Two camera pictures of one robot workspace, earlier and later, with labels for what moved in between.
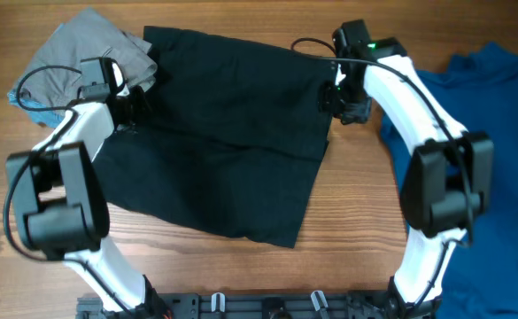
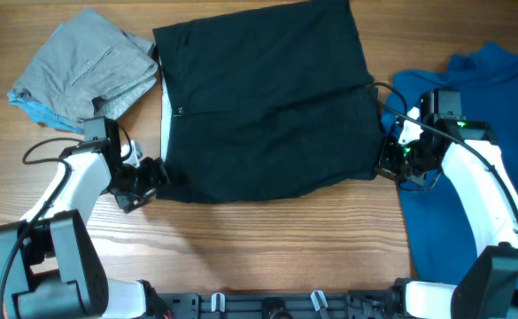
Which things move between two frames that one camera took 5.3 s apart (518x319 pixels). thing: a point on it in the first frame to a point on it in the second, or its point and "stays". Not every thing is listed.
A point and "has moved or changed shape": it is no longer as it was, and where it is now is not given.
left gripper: (145, 106) to (158, 177)
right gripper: (328, 101) to (386, 165)
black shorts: (226, 137) has moved or changed shape
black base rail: (262, 305) stays
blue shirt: (495, 92) stays
